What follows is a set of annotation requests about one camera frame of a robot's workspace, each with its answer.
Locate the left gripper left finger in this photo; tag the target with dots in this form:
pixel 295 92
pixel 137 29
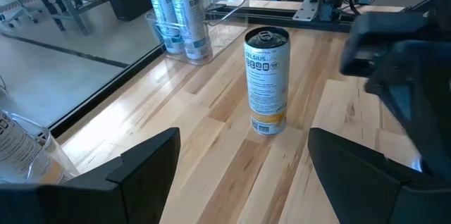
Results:
pixel 88 199

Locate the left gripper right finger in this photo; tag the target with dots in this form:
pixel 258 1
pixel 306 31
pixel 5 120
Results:
pixel 370 196

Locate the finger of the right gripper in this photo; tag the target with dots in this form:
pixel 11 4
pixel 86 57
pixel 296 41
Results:
pixel 430 153

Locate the blue band Celsius can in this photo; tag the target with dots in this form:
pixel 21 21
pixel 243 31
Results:
pixel 192 23
pixel 163 12

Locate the clear plastic bin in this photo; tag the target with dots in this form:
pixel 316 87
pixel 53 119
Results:
pixel 229 37
pixel 56 153

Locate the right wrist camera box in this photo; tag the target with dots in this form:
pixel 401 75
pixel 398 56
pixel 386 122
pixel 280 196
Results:
pixel 380 44

